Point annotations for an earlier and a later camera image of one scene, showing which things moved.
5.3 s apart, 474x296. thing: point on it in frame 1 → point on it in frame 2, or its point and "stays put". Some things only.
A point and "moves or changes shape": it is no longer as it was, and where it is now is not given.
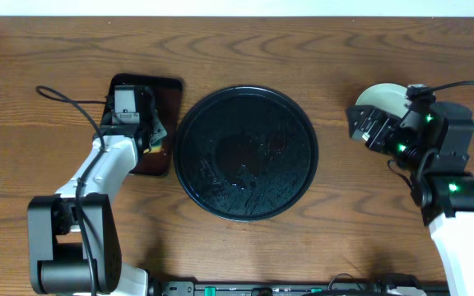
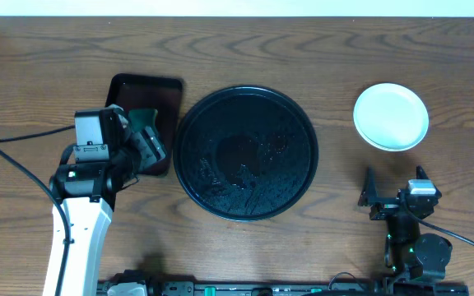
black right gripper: [387, 122] → [369, 189]
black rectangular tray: [166, 94] stays put
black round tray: [245, 153] stays put
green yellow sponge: [156, 147] moves or changes shape
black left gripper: [151, 124] → [139, 145]
